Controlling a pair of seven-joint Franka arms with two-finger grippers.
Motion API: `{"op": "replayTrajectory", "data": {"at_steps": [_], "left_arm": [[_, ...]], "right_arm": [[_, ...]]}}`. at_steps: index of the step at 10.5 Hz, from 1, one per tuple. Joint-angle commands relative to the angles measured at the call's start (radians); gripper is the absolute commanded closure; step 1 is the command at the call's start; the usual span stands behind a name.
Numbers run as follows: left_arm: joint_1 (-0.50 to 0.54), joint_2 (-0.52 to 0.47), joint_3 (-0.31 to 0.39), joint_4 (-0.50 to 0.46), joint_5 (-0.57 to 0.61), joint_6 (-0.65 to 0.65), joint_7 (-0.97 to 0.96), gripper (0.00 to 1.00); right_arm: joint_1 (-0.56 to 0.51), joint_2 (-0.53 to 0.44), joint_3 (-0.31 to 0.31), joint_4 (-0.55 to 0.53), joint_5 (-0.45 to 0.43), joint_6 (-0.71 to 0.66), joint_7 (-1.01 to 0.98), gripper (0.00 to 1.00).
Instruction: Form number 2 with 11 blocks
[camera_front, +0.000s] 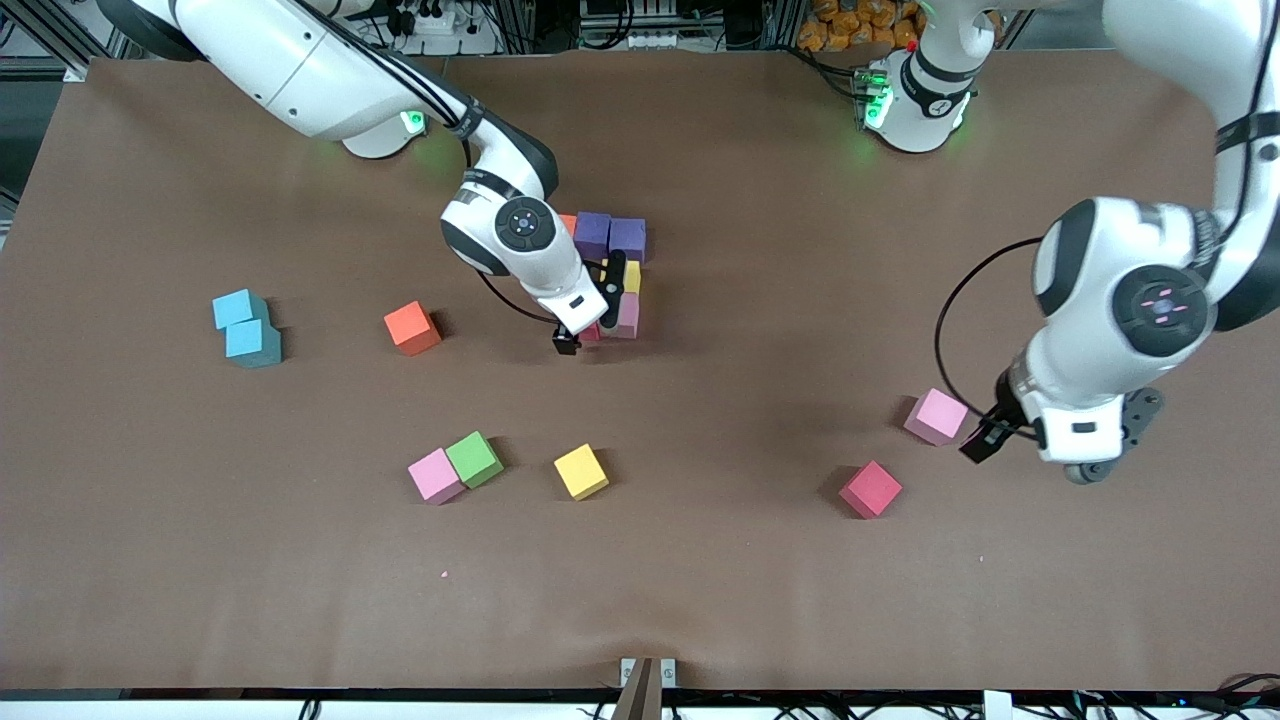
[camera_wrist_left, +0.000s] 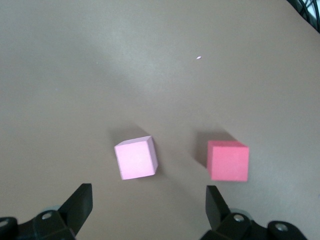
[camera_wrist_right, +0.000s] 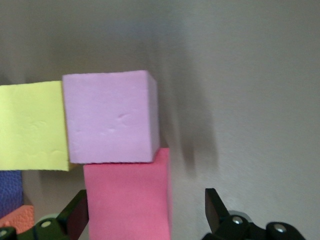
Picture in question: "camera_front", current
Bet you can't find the green foam cube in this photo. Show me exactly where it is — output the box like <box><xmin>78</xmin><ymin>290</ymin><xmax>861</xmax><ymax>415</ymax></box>
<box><xmin>445</xmin><ymin>430</ymin><xmax>505</xmax><ymax>490</ymax></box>

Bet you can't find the table cover sheet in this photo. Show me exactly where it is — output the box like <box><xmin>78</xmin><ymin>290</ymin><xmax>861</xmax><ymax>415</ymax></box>
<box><xmin>0</xmin><ymin>48</ymin><xmax>1280</xmax><ymax>693</ymax></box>

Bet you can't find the cyan foam cube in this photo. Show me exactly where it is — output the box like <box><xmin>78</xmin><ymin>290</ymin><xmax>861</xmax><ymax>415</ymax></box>
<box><xmin>224</xmin><ymin>318</ymin><xmax>283</xmax><ymax>369</ymax></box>
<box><xmin>212</xmin><ymin>289</ymin><xmax>271</xmax><ymax>331</ymax></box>

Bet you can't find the pile of orange items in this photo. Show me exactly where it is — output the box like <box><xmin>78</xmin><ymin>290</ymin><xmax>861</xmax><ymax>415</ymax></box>
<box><xmin>797</xmin><ymin>0</ymin><xmax>926</xmax><ymax>54</ymax></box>

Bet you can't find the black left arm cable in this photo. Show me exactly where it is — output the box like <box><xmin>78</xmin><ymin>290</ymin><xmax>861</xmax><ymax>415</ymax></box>
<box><xmin>933</xmin><ymin>236</ymin><xmax>1046</xmax><ymax>421</ymax></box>

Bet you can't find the camera mount pole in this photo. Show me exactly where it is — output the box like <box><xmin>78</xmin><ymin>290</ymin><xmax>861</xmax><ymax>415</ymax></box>
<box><xmin>610</xmin><ymin>658</ymin><xmax>656</xmax><ymax>720</ymax></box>

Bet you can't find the black cable bundle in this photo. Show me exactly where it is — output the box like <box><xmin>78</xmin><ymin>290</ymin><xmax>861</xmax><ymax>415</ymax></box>
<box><xmin>1185</xmin><ymin>672</ymin><xmax>1280</xmax><ymax>716</ymax></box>

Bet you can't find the aluminium frame profile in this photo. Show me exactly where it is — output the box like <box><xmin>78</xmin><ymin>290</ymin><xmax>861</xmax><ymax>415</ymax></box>
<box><xmin>0</xmin><ymin>0</ymin><xmax>111</xmax><ymax>83</ymax></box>

